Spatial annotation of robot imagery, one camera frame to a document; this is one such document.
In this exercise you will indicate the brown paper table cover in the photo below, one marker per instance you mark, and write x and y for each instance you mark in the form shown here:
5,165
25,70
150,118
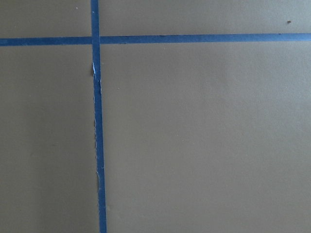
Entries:
198,137

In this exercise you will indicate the vertical blue tape strip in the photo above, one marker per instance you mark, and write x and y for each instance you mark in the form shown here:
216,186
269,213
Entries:
98,115

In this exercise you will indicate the horizontal blue tape strip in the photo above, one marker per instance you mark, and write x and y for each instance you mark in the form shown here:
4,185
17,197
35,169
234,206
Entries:
153,39

